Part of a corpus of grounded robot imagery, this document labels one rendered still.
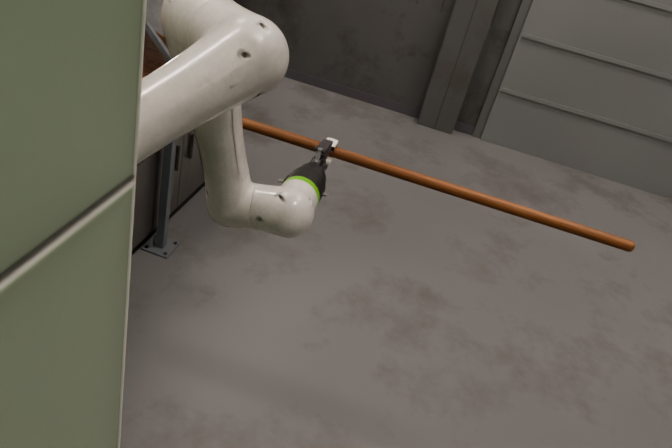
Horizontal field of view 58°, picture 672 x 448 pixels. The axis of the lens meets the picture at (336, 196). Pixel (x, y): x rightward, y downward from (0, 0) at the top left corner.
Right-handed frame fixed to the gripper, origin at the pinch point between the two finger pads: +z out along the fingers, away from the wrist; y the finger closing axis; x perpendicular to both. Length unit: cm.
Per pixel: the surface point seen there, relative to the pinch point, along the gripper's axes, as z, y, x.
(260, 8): 355, 64, -138
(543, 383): 80, 118, 110
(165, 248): 83, 118, -79
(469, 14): 338, 19, 29
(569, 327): 129, 118, 126
